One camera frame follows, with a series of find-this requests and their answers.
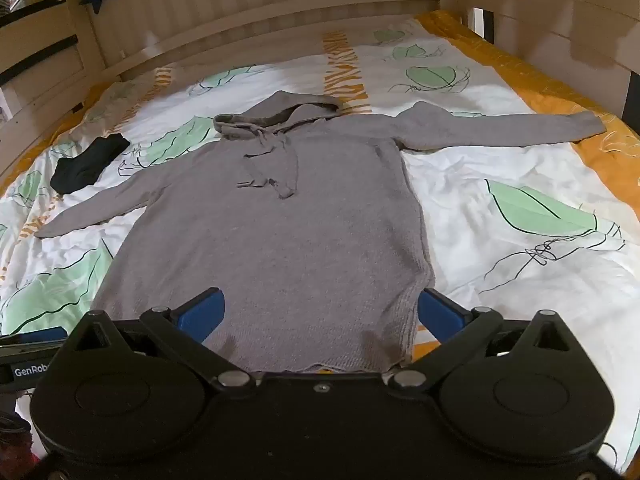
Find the black cloth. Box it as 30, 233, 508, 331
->
50, 134, 132, 195

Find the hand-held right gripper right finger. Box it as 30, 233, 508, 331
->
387, 288, 576, 391

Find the grey knit hoodie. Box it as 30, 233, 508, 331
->
34, 90, 606, 376

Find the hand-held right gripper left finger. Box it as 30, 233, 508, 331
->
65, 287, 258, 392

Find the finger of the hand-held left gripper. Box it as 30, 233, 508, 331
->
0, 326, 68, 358

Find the wooden bed frame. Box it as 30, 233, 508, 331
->
0, 0, 640, 191

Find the orange bed sheet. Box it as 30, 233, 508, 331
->
415, 9, 640, 241

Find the white leaf-print duvet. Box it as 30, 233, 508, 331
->
0, 12, 640, 476

